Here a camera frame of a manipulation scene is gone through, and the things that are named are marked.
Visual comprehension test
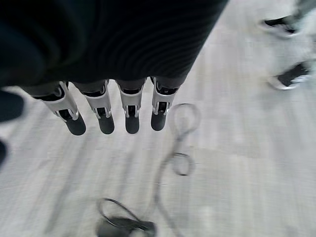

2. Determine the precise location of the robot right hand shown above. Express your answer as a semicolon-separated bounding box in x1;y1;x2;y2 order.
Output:
0;0;230;136

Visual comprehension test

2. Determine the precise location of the thin dark cable loop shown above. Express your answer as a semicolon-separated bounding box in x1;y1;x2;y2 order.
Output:
98;197;155;232

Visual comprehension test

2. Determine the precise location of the dark blocky device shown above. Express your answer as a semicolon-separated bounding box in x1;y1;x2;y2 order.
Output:
95;215;158;237

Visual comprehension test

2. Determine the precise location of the person's black white-soled shoe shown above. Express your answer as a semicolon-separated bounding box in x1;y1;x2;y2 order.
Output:
259;14;301;38
268;61;313;91

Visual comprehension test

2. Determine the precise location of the thin grey looped cable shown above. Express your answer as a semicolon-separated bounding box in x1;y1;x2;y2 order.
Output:
152;103;202;237

